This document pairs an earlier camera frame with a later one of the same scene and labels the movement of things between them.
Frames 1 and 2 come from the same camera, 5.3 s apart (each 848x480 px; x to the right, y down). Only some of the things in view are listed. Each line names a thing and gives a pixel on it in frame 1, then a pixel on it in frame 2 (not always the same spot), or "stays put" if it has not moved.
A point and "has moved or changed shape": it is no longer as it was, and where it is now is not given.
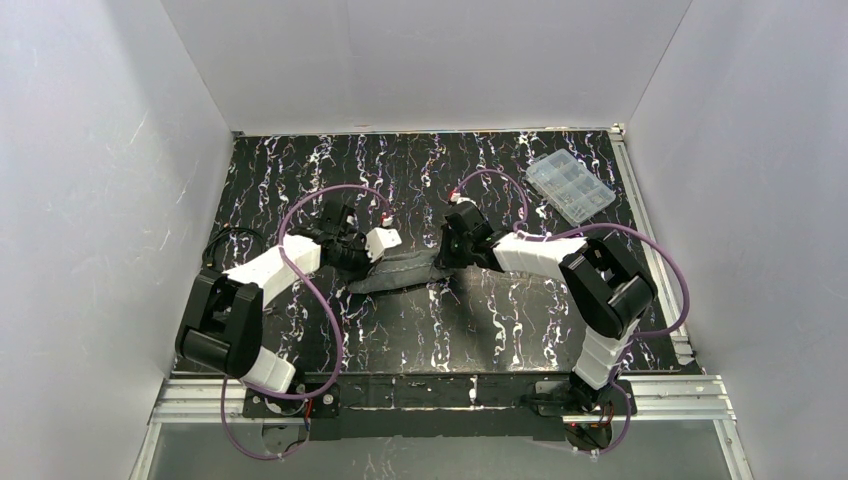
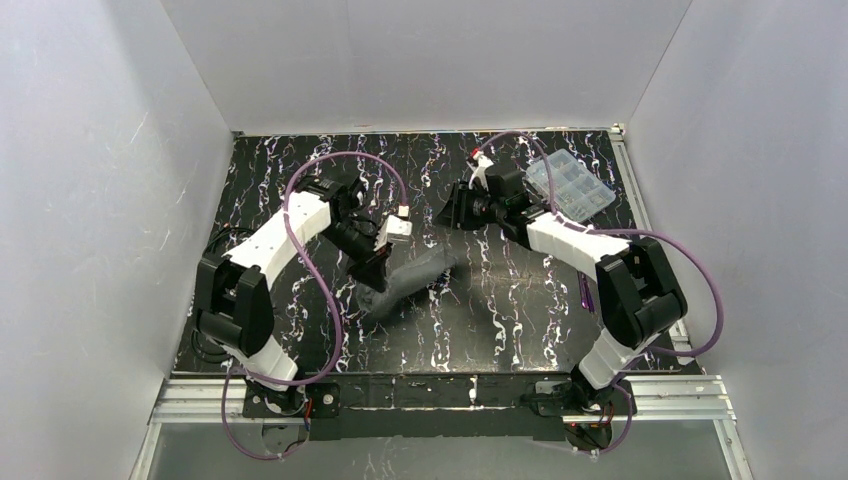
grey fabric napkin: x=400 y=270 has moved or changed shape
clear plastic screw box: x=568 y=187 stays put
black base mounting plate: x=369 y=406 stays put
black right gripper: x=451 y=250 -> x=465 y=210
